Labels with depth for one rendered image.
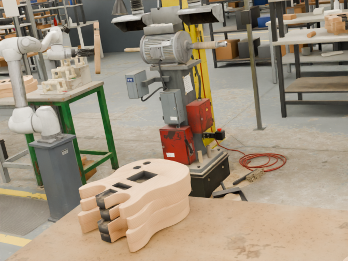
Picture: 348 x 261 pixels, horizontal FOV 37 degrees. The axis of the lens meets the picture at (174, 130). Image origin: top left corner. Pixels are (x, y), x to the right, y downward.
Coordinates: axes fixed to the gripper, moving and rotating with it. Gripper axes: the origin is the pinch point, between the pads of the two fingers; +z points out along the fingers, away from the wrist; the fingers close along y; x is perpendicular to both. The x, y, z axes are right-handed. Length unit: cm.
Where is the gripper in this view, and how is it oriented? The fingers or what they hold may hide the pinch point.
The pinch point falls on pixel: (93, 52)
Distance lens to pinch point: 472.2
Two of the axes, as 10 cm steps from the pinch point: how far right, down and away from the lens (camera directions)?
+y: 1.7, 5.1, -8.5
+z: 9.9, -0.8, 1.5
